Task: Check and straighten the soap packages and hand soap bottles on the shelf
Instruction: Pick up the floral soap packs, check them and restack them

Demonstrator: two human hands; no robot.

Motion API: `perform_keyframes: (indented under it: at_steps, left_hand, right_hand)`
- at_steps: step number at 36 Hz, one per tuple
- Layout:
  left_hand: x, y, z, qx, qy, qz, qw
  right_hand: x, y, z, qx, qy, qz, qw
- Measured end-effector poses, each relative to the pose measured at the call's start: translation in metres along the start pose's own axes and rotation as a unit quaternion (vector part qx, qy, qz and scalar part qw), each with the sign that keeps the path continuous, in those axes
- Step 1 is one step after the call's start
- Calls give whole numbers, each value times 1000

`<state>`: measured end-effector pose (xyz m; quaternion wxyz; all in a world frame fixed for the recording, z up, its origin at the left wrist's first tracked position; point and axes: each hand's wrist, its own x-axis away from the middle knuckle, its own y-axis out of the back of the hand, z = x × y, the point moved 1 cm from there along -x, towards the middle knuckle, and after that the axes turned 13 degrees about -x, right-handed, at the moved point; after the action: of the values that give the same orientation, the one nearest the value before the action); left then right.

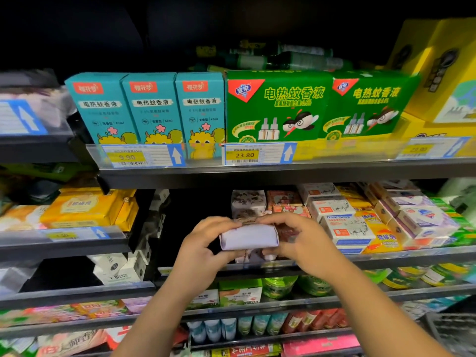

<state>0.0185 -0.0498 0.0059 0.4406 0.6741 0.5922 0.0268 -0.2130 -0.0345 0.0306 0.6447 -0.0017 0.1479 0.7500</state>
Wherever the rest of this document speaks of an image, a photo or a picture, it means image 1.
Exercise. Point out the person's right hand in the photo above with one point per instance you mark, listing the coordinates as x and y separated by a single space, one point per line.
312 249

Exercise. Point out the person's left hand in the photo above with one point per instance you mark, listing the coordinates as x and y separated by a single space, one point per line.
197 256

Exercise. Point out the stack of white orange soap boxes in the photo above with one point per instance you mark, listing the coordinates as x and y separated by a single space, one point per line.
346 226

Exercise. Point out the stack of lavender soap bars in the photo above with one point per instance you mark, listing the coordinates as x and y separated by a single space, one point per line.
249 238

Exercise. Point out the stack of pink soap boxes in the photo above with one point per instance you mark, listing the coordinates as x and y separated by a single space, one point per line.
282 198

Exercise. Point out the stack of floral soap boxes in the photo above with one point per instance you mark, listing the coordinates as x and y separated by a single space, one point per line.
248 203

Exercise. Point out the stack of yellow soap boxes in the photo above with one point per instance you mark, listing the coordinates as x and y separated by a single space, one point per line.
387 245

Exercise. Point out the stack of white purple soap boxes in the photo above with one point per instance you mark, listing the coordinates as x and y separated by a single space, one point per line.
424 219

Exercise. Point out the stack of yellow soap cartons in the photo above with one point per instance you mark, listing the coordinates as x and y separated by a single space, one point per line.
78 208

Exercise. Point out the stack of green soap boxes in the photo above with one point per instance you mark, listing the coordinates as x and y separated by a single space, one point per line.
454 219

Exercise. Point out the white hand sanitizer bottle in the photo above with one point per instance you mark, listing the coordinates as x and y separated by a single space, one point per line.
459 193

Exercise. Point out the person's left forearm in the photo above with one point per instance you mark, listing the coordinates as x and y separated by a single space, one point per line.
152 327

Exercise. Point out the person's right forearm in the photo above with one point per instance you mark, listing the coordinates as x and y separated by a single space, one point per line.
379 316

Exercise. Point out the green white carton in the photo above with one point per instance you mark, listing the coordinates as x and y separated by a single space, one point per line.
239 292
204 297

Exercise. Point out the row of red tubes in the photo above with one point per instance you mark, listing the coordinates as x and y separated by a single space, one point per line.
312 319

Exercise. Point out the row of blue white tubes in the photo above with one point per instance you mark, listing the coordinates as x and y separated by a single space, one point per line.
223 327

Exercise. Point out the white printed small cartons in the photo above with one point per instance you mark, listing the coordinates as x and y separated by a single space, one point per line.
111 265

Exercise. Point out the white floral packet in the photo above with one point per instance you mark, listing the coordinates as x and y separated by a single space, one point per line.
190 352

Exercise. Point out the pink flat pack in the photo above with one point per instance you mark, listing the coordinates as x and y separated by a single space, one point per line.
320 345

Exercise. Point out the yellow red flat pack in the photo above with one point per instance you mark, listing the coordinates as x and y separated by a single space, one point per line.
245 350

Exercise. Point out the white blue price tag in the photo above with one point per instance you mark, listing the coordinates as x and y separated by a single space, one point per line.
22 116
141 155
256 154
431 148

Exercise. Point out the red white packet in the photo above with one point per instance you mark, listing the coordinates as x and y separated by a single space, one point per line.
119 334

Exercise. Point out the row of pink orange packets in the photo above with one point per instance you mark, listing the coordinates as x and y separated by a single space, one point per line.
97 308

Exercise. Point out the white blue price strip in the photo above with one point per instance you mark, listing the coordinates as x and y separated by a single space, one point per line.
67 235

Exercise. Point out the teal box yellow cartoon print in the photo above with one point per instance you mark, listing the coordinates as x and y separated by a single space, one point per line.
201 107

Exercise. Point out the green box mosquito print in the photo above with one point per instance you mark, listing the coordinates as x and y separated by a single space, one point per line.
372 100
275 100

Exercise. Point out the teal box pink flower print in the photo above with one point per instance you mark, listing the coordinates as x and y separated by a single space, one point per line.
152 107
100 115

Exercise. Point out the pile of colourful packets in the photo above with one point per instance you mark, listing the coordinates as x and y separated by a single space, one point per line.
67 342

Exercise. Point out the flat yellow box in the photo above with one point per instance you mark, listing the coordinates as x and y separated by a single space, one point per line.
435 128

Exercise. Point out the dark green packets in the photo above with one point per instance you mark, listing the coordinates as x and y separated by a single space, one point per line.
33 191

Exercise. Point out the orange white packet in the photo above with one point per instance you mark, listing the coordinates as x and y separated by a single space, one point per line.
18 217

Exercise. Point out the white plastic pack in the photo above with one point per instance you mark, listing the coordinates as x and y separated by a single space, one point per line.
15 279

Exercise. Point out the row of dark green packs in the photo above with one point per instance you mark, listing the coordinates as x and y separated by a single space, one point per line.
297 61

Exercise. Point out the large yellow box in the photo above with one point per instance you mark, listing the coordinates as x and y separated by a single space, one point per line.
439 70

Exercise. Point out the stack of white plastic packs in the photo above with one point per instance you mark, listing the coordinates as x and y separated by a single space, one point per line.
44 89

